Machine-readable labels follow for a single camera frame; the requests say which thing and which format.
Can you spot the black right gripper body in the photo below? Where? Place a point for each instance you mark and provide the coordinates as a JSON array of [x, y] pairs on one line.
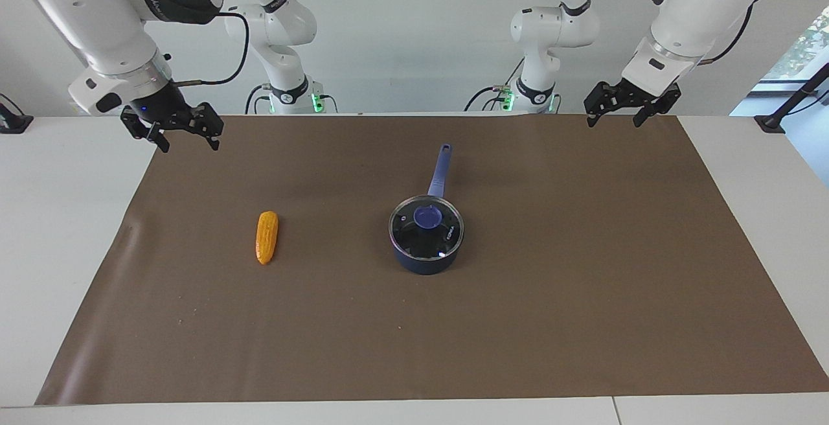
[[162, 106]]

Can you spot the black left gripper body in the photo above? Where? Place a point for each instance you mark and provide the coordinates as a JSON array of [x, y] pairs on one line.
[[631, 94]]

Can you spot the small black clamp mount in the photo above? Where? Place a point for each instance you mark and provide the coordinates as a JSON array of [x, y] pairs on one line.
[[13, 122]]

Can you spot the window with greenery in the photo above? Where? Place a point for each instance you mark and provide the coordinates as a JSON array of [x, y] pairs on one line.
[[803, 43]]

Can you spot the yellow corn cob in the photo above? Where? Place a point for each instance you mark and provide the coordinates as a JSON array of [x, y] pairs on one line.
[[267, 237]]

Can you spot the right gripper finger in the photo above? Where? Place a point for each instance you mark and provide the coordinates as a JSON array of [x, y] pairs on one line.
[[210, 124], [137, 124]]

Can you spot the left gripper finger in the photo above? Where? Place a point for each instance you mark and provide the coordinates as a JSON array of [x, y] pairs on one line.
[[599, 98], [664, 102]]

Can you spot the brown table mat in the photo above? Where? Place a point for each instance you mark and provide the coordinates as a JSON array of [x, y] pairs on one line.
[[453, 334]]

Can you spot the black clamp with pole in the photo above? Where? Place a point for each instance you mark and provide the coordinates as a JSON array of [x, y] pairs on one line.
[[771, 120]]

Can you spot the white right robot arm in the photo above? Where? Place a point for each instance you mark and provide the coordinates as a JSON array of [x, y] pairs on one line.
[[90, 17]]

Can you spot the glass lid purple knob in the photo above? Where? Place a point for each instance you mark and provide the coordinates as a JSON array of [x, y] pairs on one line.
[[427, 218]]

